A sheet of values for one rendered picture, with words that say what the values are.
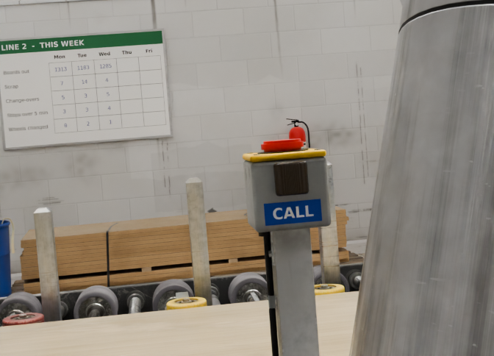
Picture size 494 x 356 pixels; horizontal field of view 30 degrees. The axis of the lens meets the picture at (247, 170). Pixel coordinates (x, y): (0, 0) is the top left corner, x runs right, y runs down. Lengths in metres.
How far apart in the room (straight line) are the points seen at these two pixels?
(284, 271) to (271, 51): 7.26
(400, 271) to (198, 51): 7.68
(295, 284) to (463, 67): 0.53
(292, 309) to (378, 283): 0.50
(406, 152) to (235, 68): 7.68
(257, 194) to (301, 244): 0.07
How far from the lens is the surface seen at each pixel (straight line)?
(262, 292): 2.35
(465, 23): 0.36
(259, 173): 0.82
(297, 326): 0.86
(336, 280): 1.98
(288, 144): 0.83
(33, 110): 7.97
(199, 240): 1.93
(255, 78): 8.04
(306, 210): 0.82
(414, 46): 0.37
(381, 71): 8.28
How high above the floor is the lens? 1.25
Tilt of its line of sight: 3 degrees down
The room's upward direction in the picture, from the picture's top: 5 degrees counter-clockwise
